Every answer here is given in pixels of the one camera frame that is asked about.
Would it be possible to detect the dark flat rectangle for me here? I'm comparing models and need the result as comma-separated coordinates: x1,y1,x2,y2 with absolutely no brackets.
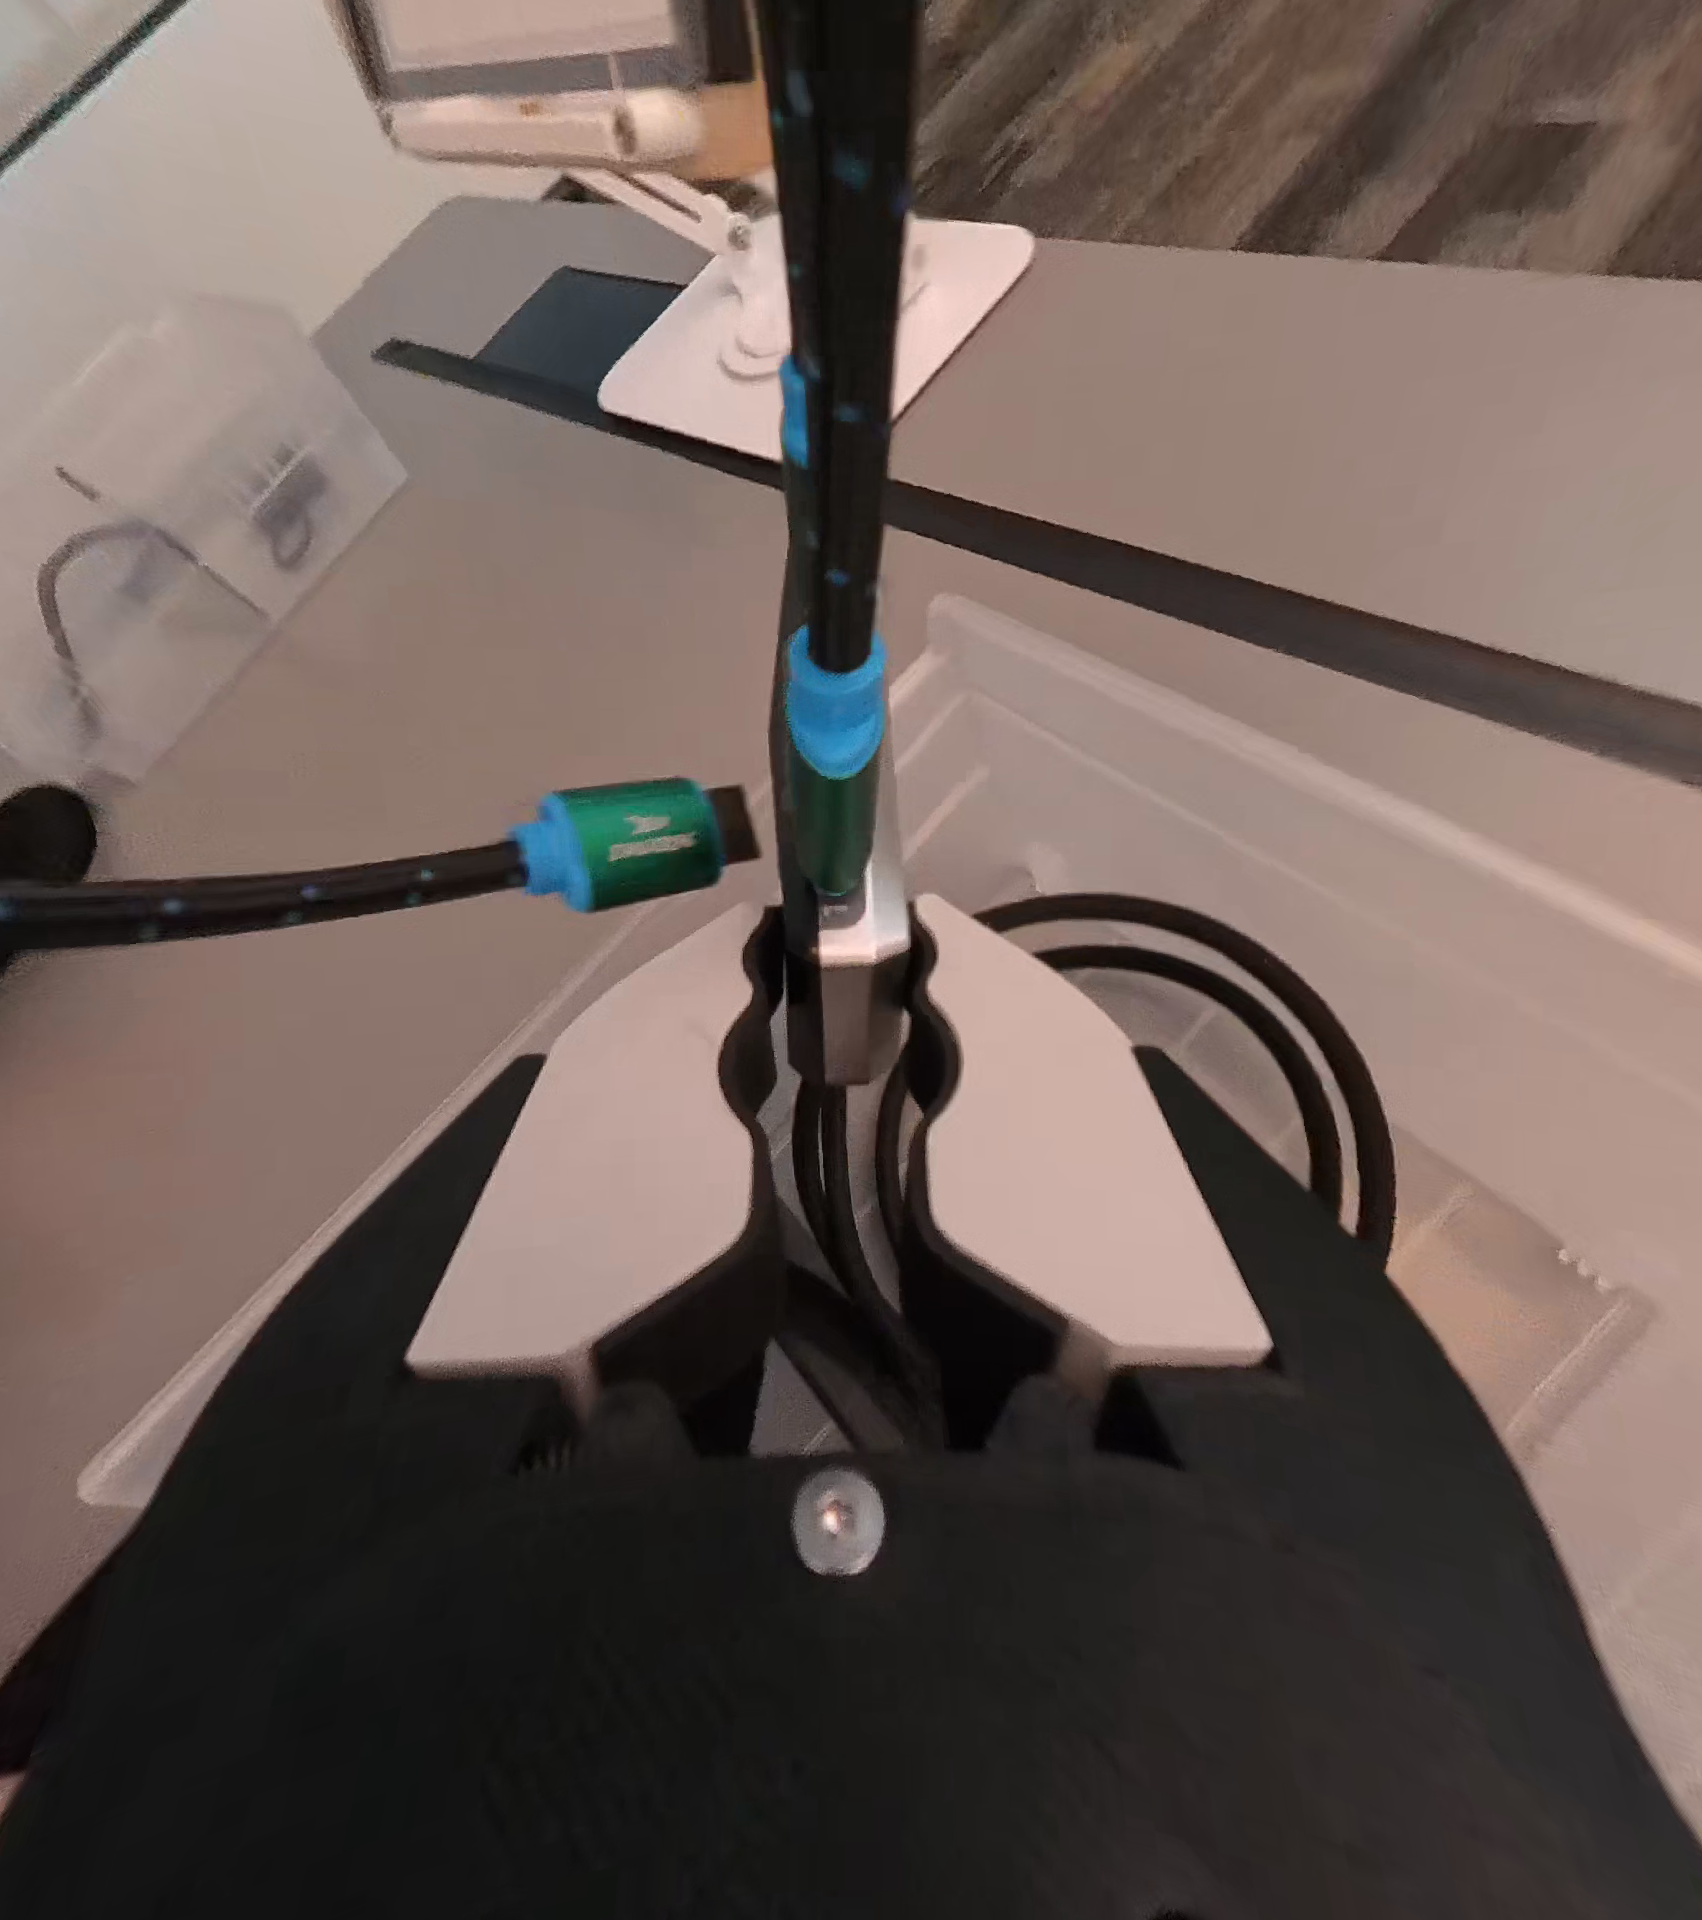
468,263,716,404

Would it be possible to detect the white tablet stand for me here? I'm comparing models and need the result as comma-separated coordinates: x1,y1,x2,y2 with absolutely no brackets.
323,0,1037,463

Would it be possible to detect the clear plastic organizer bin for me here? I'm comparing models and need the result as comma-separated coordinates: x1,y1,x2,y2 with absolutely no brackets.
78,591,1702,1920

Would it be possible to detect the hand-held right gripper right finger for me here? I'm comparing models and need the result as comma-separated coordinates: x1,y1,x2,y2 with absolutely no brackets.
900,891,1276,1373

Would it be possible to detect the black hdmi switch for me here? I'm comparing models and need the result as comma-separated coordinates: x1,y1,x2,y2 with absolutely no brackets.
776,858,1400,1449

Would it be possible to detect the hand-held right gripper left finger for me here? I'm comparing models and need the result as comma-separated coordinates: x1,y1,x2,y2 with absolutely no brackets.
405,899,786,1378

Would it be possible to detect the green blue braided hdmi cable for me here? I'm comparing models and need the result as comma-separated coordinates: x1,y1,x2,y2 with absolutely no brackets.
0,773,766,965
752,0,933,920

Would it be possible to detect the clear plastic case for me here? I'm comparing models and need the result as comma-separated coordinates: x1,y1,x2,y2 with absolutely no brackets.
33,291,414,790

